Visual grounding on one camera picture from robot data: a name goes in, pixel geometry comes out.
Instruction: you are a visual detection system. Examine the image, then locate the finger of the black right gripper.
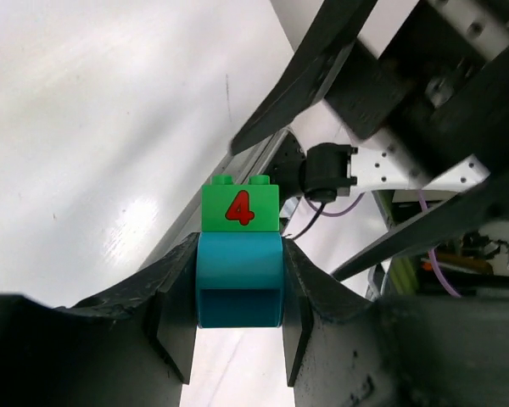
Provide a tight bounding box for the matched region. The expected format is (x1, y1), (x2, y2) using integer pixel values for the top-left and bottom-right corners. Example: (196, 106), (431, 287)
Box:
(332, 169), (509, 282)
(229, 0), (376, 155)

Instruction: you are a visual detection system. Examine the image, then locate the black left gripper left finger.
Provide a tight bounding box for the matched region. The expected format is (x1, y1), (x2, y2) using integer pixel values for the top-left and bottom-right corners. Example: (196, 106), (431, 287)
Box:
(0, 234), (199, 406)

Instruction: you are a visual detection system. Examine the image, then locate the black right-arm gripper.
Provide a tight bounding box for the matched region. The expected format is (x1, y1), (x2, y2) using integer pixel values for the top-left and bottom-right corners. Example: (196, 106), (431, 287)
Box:
(326, 1), (509, 177)

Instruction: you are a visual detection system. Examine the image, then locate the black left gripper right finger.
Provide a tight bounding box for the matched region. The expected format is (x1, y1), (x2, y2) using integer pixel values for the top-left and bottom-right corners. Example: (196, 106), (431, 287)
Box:
(282, 240), (509, 406)

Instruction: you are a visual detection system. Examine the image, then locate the small green lego brick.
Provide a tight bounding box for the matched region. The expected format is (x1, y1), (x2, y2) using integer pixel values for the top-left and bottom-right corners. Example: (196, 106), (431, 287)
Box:
(201, 175), (280, 232)

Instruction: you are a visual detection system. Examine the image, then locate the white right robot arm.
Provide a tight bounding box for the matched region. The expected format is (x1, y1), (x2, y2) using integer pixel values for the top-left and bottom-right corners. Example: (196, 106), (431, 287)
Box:
(230, 1), (509, 406)

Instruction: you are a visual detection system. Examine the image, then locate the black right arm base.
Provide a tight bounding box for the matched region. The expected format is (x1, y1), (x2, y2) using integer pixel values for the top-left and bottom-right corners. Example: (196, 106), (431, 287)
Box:
(265, 131), (305, 206)

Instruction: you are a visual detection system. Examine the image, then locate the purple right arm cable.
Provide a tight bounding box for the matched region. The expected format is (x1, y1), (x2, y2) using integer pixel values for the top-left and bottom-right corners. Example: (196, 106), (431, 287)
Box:
(307, 188), (463, 298)

